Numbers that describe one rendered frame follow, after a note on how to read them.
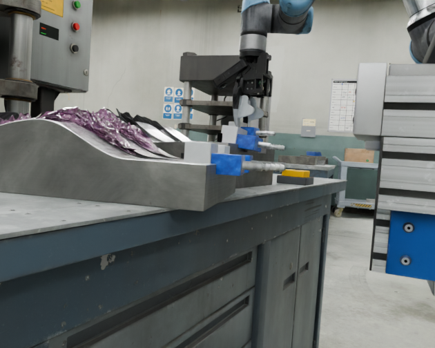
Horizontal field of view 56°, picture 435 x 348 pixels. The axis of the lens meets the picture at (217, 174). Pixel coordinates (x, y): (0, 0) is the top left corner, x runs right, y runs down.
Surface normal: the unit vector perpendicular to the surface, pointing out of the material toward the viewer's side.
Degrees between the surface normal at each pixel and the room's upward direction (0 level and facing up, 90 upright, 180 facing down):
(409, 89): 90
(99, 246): 90
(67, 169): 90
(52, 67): 90
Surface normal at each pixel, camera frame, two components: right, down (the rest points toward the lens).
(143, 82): -0.31, 0.03
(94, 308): 0.88, 0.08
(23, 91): 0.64, 0.08
